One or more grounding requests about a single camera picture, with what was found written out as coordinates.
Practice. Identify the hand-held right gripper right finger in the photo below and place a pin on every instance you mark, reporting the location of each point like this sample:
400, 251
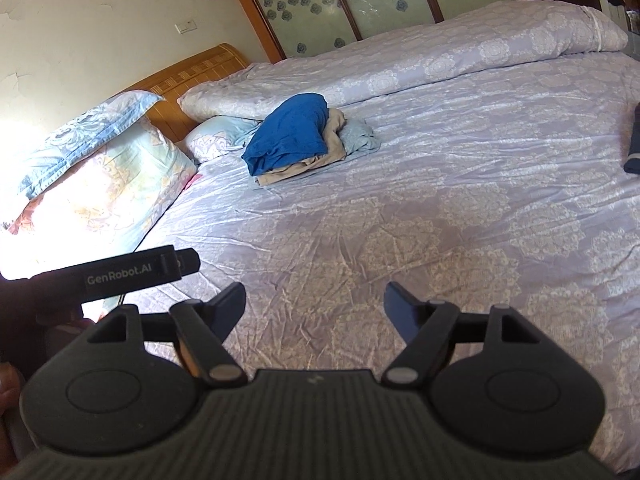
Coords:
400, 305

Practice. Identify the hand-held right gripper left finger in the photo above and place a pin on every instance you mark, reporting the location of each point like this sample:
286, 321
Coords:
231, 304

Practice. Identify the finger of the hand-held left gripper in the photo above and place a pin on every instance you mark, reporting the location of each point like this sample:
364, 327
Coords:
187, 261

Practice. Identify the blue pants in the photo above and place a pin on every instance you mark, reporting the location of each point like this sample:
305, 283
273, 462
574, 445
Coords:
287, 132

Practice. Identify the pastel floral pillow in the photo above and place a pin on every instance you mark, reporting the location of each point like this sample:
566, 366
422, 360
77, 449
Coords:
110, 195

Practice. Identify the bed with lavender floral sheet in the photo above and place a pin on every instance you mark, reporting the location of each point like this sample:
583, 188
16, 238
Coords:
450, 210

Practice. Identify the small light blue pillow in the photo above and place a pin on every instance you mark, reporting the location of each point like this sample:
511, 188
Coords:
215, 140

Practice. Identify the blue patterned pillow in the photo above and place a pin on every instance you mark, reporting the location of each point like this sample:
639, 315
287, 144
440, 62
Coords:
85, 140

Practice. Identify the beige garment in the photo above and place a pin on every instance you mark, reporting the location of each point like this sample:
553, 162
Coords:
330, 147

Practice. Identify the light grey-blue garment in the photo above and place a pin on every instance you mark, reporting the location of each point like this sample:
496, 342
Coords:
357, 137

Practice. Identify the wooden headboard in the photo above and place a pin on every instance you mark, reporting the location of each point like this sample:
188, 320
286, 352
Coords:
185, 72

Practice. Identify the rolled lavender quilt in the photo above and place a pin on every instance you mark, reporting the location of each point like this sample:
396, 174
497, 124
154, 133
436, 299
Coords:
425, 50

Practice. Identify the folded blue striped blanket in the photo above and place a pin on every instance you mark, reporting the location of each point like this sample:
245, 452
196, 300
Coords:
634, 145

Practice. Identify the wardrobe with floral glass doors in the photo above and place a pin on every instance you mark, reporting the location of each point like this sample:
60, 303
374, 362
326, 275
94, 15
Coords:
360, 0

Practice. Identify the white wall switch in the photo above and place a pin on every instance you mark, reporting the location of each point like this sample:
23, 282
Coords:
186, 26

